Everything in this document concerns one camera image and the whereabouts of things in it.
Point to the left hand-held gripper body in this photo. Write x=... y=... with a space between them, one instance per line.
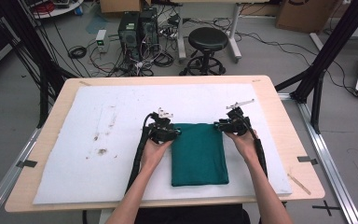
x=158 y=129

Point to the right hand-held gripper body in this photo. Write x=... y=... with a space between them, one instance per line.
x=237 y=123

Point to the green t-shirt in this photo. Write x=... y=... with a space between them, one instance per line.
x=199 y=155

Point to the person's left hand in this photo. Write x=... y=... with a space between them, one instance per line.
x=155 y=152

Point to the person's right hand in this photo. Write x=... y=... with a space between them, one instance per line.
x=244 y=146

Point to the black tape strip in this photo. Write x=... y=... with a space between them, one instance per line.
x=307 y=160
x=27 y=163

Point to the person's dark clothing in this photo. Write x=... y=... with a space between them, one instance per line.
x=192 y=215

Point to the black round stool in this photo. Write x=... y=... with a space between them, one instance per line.
x=208 y=39

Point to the light wooden stick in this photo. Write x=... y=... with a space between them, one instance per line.
x=299 y=184

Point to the black computer tower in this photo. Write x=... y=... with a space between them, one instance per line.
x=129 y=31
x=149 y=28

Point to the white box with green light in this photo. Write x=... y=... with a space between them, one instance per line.
x=102 y=39

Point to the large cardboard box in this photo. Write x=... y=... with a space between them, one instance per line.
x=304 y=15

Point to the small cardboard box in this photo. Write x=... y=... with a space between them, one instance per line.
x=121 y=5

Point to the round white table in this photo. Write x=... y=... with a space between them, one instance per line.
x=59 y=9

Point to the white desk frame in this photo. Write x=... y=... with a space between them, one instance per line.
x=181 y=37

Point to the aluminium floor rail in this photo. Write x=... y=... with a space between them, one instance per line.
x=329 y=161
x=3 y=183

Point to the black metal frame post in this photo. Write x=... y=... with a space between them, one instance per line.
x=31 y=46
x=332 y=49

